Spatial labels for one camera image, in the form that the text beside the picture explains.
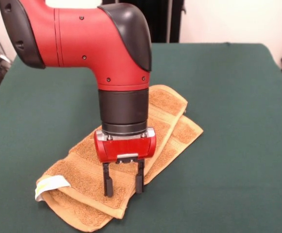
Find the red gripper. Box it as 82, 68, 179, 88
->
93, 131, 157, 198

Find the orange terry towel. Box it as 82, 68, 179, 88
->
35, 84, 204, 233

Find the dark green table cloth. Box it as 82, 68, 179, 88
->
0, 42, 282, 233

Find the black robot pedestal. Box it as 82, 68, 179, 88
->
102, 0, 187, 44

